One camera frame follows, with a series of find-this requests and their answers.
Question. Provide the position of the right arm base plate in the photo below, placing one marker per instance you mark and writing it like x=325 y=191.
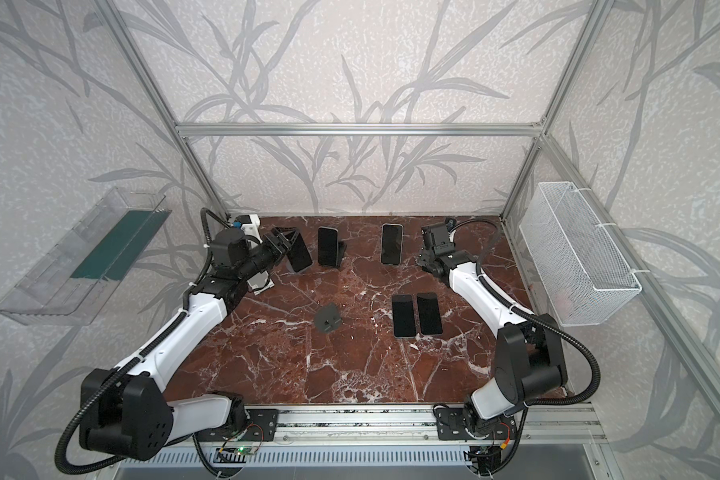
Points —
x=453 y=423

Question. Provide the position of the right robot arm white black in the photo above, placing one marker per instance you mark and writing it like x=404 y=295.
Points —
x=529 y=361

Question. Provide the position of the aluminium front rail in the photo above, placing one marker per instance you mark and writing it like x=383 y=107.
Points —
x=382 y=426

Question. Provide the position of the white wire mesh basket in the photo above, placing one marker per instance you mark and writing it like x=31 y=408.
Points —
x=584 y=274

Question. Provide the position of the white phone stand front right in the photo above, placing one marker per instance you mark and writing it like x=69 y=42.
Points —
x=260 y=282

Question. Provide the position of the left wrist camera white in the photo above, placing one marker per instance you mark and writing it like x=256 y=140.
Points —
x=249 y=224

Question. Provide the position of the clear plastic wall tray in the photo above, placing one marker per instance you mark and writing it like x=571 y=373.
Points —
x=71 y=283

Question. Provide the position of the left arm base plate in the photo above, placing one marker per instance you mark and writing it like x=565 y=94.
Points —
x=261 y=427

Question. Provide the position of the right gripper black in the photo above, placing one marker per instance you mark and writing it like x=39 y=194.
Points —
x=429 y=259

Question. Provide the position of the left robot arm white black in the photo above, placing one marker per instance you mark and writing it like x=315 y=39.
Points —
x=123 y=412

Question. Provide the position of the phone pink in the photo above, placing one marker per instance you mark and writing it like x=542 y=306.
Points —
x=430 y=321

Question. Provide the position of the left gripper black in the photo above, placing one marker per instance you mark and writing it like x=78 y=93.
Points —
x=275 y=246

